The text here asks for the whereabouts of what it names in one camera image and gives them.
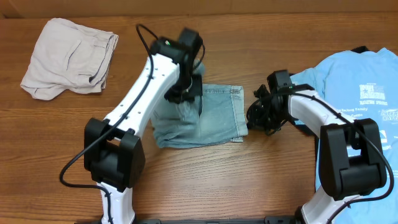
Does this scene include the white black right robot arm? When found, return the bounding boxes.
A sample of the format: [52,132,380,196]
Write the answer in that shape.
[246,70,394,224]

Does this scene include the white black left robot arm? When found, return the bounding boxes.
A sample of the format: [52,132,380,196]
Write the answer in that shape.
[84,28,203,223]

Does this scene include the black garment under t-shirt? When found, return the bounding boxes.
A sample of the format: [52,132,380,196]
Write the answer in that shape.
[289,45,369,138]

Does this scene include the folded beige shorts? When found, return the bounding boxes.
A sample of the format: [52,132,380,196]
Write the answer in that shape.
[21,18,119,100]

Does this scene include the light blue printed t-shirt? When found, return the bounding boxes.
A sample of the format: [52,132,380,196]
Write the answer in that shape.
[291,47,397,224]

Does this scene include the light blue denim shorts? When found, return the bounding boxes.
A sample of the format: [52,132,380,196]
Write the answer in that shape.
[151,60,249,149]

